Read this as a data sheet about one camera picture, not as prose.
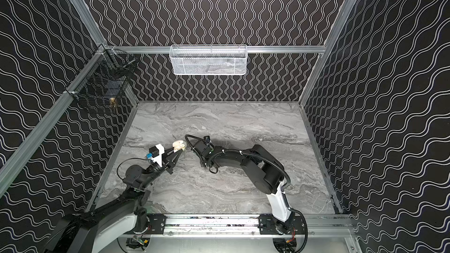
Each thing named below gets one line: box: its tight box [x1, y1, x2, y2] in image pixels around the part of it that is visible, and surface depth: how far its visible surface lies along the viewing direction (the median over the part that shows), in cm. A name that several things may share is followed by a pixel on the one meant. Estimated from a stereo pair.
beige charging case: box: [172, 139, 186, 153], surface depth 77 cm
